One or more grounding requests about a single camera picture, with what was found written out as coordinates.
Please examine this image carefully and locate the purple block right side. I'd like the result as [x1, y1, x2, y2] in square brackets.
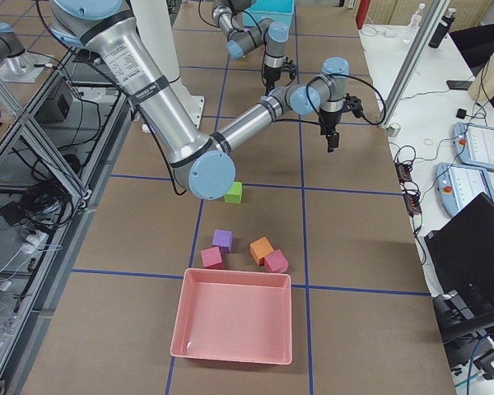
[212, 230, 234, 253]

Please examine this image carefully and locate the pink plastic tray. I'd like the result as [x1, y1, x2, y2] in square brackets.
[170, 268, 292, 365]

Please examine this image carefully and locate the near teach pendant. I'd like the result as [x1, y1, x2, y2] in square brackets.
[436, 162, 494, 217]

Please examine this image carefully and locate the black water bottle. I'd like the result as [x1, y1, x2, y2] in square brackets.
[428, 7, 456, 49]

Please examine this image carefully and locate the far teach pendant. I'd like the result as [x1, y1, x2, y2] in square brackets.
[452, 122, 494, 172]

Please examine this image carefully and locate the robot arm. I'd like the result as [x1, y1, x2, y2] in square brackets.
[212, 1, 297, 93]
[50, 1, 353, 200]

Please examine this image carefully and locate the teach pendant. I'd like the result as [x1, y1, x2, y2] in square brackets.
[452, 122, 494, 172]
[436, 162, 494, 217]

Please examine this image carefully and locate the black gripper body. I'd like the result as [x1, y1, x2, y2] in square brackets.
[262, 59, 296, 89]
[319, 94, 363, 136]

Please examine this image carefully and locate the magenta block right side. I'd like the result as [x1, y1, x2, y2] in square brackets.
[263, 249, 289, 273]

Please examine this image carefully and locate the green foam block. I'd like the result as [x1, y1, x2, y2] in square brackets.
[224, 181, 243, 204]

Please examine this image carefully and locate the black laptop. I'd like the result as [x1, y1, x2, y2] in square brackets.
[423, 191, 494, 308]

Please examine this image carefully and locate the orange block right side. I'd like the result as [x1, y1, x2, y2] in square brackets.
[249, 237, 274, 266]

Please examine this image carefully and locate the cyan plastic bin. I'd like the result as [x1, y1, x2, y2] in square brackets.
[241, 0, 295, 26]

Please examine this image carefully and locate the aluminium frame post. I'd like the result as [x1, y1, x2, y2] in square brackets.
[379, 0, 450, 129]

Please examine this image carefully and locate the magenta block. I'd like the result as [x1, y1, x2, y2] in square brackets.
[263, 249, 289, 273]
[200, 246, 224, 270]

